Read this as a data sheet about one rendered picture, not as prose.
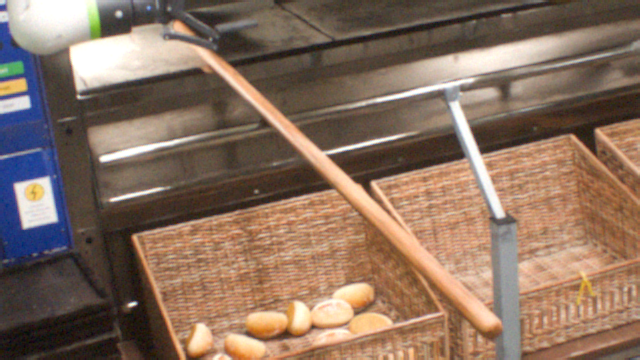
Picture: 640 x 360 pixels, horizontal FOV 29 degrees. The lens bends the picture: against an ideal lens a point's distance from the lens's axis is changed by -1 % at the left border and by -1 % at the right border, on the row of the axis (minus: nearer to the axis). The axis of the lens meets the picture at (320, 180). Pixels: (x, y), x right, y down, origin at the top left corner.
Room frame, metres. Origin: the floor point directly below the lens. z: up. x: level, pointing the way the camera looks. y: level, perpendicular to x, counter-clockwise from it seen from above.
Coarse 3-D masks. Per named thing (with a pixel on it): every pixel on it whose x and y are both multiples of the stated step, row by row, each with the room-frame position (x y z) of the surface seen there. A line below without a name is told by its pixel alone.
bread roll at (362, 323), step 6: (354, 318) 2.41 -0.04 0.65; (360, 318) 2.40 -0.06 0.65; (366, 318) 2.40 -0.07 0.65; (372, 318) 2.39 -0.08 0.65; (378, 318) 2.39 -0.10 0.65; (384, 318) 2.39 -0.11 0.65; (354, 324) 2.40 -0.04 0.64; (360, 324) 2.39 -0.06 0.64; (366, 324) 2.39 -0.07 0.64; (372, 324) 2.38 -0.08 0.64; (378, 324) 2.38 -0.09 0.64; (384, 324) 2.38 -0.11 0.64; (390, 324) 2.38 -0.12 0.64; (354, 330) 2.39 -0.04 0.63; (360, 330) 2.38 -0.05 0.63; (366, 330) 2.38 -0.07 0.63
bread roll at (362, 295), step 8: (344, 288) 2.55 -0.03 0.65; (352, 288) 2.54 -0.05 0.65; (360, 288) 2.54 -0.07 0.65; (368, 288) 2.55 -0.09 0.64; (336, 296) 2.54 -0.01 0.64; (344, 296) 2.53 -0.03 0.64; (352, 296) 2.53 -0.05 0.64; (360, 296) 2.53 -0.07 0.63; (368, 296) 2.54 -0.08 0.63; (352, 304) 2.52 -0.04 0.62; (360, 304) 2.52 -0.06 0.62; (368, 304) 2.54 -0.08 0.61
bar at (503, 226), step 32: (544, 64) 2.45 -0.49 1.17; (576, 64) 2.47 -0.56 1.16; (384, 96) 2.34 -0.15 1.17; (416, 96) 2.36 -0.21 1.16; (448, 96) 2.37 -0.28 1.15; (224, 128) 2.25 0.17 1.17; (256, 128) 2.26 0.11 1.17; (128, 160) 2.18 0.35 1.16; (480, 160) 2.28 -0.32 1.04; (480, 192) 2.25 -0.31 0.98; (512, 224) 2.17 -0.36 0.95; (512, 256) 2.17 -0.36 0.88; (512, 288) 2.17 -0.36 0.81; (512, 320) 2.17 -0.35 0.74; (512, 352) 2.17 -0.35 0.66
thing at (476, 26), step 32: (576, 0) 2.90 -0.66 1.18; (608, 0) 2.92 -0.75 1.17; (384, 32) 2.79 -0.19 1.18; (416, 32) 2.77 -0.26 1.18; (448, 32) 2.79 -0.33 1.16; (480, 32) 2.81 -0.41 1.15; (256, 64) 2.65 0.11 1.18; (288, 64) 2.67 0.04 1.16; (320, 64) 2.69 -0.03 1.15; (96, 96) 2.54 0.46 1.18; (128, 96) 2.56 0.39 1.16; (160, 96) 2.58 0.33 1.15
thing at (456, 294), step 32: (192, 32) 2.85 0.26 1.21; (224, 64) 2.56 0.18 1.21; (256, 96) 2.32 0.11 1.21; (288, 128) 2.12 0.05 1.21; (320, 160) 1.95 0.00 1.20; (352, 192) 1.80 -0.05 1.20; (384, 224) 1.67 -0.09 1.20; (416, 256) 1.55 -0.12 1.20; (448, 288) 1.45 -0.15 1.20; (480, 320) 1.36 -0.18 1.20
